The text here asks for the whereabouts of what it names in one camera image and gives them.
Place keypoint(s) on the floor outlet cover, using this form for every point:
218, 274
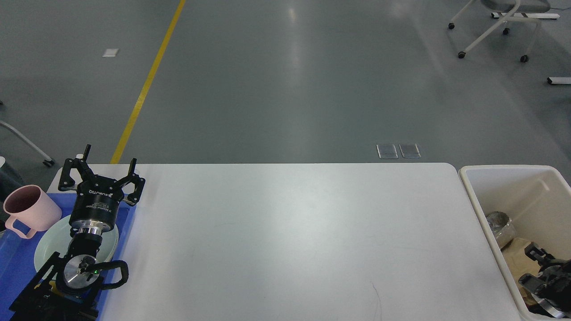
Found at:
410, 151
387, 151

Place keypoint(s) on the aluminium foil tray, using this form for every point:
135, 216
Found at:
502, 228

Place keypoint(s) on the white plastic bin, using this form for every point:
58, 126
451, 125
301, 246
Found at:
536, 198

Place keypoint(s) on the white office chair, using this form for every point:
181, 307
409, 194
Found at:
508, 11

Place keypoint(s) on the pink mug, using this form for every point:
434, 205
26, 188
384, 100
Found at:
30, 210

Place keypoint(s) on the white floor bar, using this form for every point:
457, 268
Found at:
559, 80

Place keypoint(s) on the light green plate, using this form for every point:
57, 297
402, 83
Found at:
57, 238

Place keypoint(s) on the person in jeans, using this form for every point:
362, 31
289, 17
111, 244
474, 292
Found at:
10, 180

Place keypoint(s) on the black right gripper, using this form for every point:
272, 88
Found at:
552, 285

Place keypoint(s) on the right floor outlet cover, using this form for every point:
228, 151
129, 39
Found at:
410, 151

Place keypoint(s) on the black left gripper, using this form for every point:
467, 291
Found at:
96, 203

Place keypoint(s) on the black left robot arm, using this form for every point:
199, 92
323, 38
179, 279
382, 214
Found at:
66, 286

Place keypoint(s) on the grey chair frame left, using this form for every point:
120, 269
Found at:
47, 160

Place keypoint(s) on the left floor outlet cover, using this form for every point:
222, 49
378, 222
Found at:
387, 151

